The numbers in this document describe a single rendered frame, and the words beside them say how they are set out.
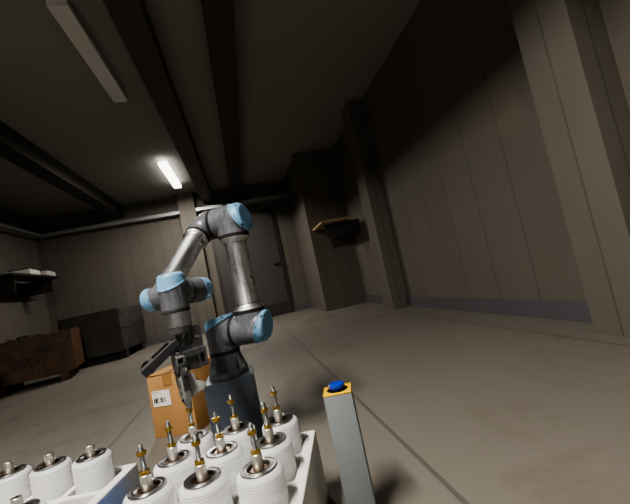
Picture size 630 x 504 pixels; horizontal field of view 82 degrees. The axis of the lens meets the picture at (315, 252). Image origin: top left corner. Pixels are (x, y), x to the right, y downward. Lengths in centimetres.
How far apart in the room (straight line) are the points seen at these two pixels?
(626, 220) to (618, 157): 30
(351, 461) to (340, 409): 12
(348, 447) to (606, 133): 182
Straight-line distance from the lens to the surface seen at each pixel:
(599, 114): 224
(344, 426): 98
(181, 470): 101
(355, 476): 103
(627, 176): 225
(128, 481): 131
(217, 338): 145
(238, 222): 139
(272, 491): 83
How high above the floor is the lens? 60
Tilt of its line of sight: 4 degrees up
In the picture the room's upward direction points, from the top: 12 degrees counter-clockwise
